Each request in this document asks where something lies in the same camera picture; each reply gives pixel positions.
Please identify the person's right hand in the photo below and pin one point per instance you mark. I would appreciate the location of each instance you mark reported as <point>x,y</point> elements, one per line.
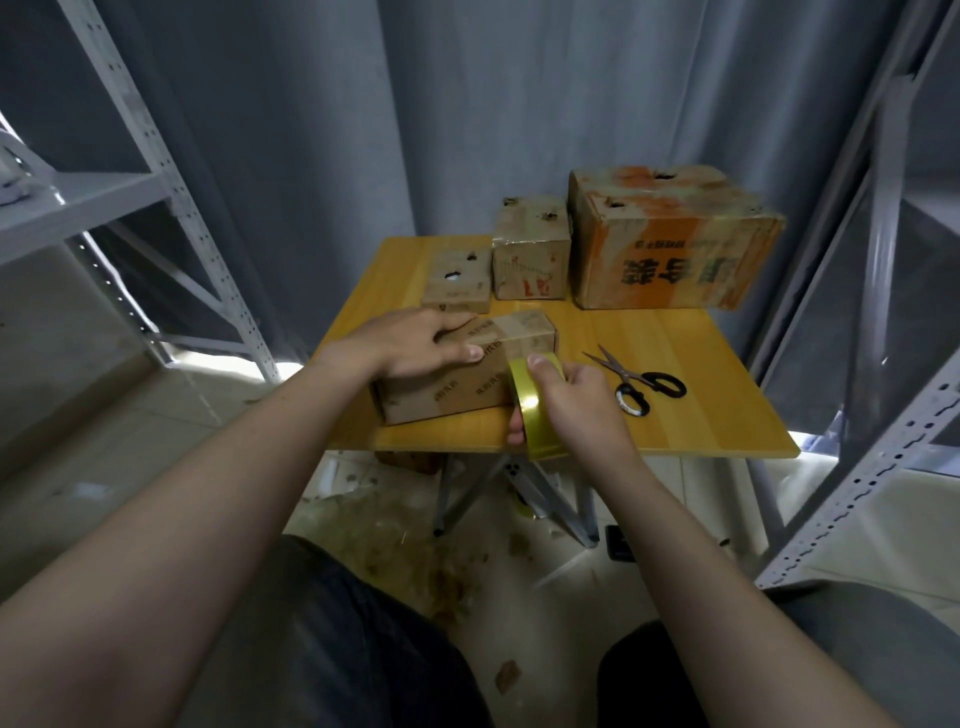
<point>585,413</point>

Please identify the person's left hand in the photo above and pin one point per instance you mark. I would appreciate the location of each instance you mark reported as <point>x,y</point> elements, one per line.
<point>398,345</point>

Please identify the yellow tape roll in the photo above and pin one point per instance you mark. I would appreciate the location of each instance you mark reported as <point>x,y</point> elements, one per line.
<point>528,387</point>

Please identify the long white-labelled cardboard box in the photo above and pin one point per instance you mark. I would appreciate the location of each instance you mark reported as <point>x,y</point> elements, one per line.
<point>450,393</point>

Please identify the small cardboard box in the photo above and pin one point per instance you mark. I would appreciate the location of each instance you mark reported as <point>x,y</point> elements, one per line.
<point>456,282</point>

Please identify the medium brown cardboard box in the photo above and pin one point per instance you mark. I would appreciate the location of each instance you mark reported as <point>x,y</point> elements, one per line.
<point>530,252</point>

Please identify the large orange print cardboard box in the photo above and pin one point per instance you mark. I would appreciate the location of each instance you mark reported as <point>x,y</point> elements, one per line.
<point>668,233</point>

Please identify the person's right forearm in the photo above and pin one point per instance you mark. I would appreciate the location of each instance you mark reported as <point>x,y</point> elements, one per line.
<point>720,615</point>

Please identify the person's left forearm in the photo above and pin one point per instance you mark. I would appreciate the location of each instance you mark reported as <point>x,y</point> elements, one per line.
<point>165,540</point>

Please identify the person's right leg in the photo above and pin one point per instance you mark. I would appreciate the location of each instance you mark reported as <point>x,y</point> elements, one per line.
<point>885,645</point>

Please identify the yellow wooden table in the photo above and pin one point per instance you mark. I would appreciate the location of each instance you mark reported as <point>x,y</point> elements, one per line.
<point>705,413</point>

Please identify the black power adapter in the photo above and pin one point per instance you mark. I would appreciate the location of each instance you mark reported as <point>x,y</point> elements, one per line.
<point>618,543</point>

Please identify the grey curtain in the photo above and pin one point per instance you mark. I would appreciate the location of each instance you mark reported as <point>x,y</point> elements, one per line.
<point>450,105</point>

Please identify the grey metal shelf unit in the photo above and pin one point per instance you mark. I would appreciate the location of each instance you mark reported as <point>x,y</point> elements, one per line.
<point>900,300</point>
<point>90,195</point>

